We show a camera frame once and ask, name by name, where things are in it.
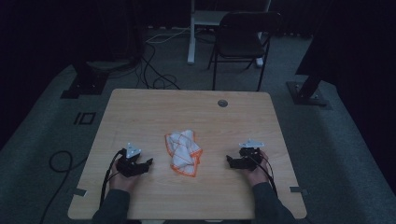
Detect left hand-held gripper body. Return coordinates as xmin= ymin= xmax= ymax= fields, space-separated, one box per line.
xmin=117 ymin=142 xmax=151 ymax=178

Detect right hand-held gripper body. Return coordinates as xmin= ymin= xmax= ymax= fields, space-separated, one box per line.
xmin=233 ymin=137 xmax=266 ymax=172

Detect white cloth with orange grid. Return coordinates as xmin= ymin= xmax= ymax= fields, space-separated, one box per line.
xmin=163 ymin=129 xmax=204 ymax=178

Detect person's left hand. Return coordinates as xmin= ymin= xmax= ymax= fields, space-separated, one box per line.
xmin=108 ymin=160 xmax=140 ymax=194

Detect person's right hand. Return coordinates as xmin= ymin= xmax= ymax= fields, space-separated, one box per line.
xmin=246 ymin=150 xmax=273 ymax=188

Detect grey round stand base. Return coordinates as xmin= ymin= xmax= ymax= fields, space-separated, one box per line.
xmin=86 ymin=59 xmax=133 ymax=72

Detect black folding chair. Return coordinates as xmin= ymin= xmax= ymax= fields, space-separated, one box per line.
xmin=206 ymin=11 xmax=282 ymax=92

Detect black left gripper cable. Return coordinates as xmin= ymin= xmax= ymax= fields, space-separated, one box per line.
xmin=98 ymin=148 xmax=127 ymax=210

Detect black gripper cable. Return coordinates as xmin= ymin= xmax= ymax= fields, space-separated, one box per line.
xmin=98 ymin=148 xmax=127 ymax=210
xmin=248 ymin=154 xmax=279 ymax=198

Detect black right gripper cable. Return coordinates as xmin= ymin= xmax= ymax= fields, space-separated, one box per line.
xmin=248 ymin=154 xmax=279 ymax=198

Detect black floor cable loop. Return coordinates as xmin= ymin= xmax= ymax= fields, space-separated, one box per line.
xmin=37 ymin=149 xmax=90 ymax=224

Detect black stand base plate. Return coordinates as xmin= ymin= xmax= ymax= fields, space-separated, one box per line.
xmin=60 ymin=62 xmax=110 ymax=100
xmin=286 ymin=73 xmax=331 ymax=107

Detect black tangled floor cables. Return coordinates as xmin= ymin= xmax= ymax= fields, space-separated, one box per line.
xmin=135 ymin=40 xmax=182 ymax=91

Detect white floor cable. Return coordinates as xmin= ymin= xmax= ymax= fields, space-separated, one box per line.
xmin=144 ymin=27 xmax=191 ymax=45

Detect white desk frame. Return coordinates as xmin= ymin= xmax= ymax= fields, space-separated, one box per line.
xmin=186 ymin=0 xmax=273 ymax=68

